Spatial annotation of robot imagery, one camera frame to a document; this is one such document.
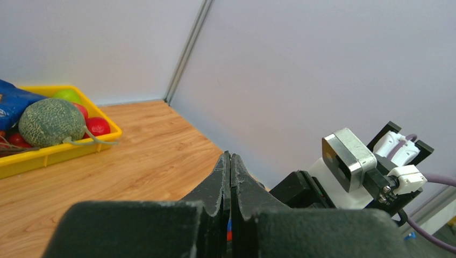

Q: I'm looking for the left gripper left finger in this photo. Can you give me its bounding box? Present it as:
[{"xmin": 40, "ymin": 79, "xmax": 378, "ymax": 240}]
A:
[{"xmin": 43, "ymin": 152, "xmax": 230, "ymax": 257}]

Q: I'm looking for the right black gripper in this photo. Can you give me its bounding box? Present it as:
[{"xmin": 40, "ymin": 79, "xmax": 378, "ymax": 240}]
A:
[{"xmin": 269, "ymin": 170, "xmax": 335, "ymax": 209}]

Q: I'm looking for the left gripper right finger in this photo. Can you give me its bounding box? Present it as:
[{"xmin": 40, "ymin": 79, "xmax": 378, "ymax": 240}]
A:
[{"xmin": 230, "ymin": 154, "xmax": 409, "ymax": 257}]

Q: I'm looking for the red tomato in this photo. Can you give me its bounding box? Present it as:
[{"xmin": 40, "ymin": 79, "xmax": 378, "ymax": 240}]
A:
[{"xmin": 85, "ymin": 117, "xmax": 111, "ymax": 136}]

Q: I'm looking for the red apple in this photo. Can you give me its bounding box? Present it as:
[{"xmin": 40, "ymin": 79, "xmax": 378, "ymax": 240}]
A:
[{"xmin": 73, "ymin": 103, "xmax": 89, "ymax": 120}]

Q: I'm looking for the green melon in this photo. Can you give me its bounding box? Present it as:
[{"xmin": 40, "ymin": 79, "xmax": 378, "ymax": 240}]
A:
[{"xmin": 18, "ymin": 98, "xmax": 119, "ymax": 149}]

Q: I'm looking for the green apple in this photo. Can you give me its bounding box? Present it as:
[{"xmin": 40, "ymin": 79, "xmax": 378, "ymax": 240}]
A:
[{"xmin": 52, "ymin": 89, "xmax": 82, "ymax": 105}]

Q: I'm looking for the yellow plastic bin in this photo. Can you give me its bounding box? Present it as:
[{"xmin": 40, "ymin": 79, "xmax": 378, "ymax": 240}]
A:
[{"xmin": 1, "ymin": 85, "xmax": 123, "ymax": 179}]

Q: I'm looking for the bunch of red fruits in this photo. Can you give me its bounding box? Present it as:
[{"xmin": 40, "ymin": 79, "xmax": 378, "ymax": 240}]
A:
[{"xmin": 1, "ymin": 131, "xmax": 33, "ymax": 149}]

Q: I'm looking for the blue snack bag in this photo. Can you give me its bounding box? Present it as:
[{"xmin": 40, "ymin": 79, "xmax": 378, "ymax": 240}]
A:
[{"xmin": 1, "ymin": 80, "xmax": 47, "ymax": 131}]

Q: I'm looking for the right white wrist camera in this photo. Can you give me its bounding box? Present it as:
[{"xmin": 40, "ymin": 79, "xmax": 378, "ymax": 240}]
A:
[{"xmin": 308, "ymin": 127, "xmax": 428, "ymax": 211}]

